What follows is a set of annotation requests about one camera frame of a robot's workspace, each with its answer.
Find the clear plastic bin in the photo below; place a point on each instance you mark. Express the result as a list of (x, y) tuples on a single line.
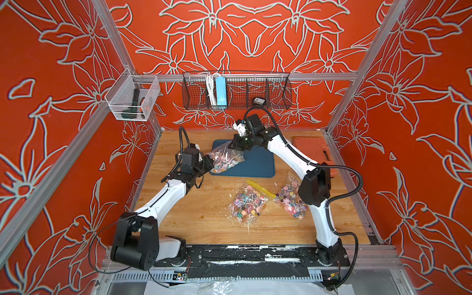
[(120, 95)]

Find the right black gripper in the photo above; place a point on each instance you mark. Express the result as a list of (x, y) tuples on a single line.
[(241, 143)]

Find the orange tool case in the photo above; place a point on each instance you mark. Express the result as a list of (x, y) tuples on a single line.
[(315, 148)]

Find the black wire basket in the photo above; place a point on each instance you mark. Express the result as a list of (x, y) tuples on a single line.
[(199, 90)]

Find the dark teal tray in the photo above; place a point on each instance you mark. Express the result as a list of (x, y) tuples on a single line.
[(259, 163)]

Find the light blue box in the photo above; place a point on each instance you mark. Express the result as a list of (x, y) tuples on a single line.
[(221, 93)]

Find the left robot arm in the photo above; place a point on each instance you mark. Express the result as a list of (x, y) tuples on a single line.
[(136, 241)]

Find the candy ziploc bag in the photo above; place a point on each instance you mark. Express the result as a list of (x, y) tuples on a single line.
[(224, 158), (289, 199), (248, 203)]

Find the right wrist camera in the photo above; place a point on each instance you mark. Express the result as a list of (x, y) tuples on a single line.
[(240, 127)]

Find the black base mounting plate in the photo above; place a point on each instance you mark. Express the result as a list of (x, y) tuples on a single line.
[(279, 262)]

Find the green black tool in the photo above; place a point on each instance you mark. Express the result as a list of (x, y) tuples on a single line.
[(132, 111)]

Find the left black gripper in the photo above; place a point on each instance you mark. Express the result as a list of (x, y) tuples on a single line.
[(209, 164)]

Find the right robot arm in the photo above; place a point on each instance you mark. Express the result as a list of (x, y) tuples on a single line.
[(315, 185)]

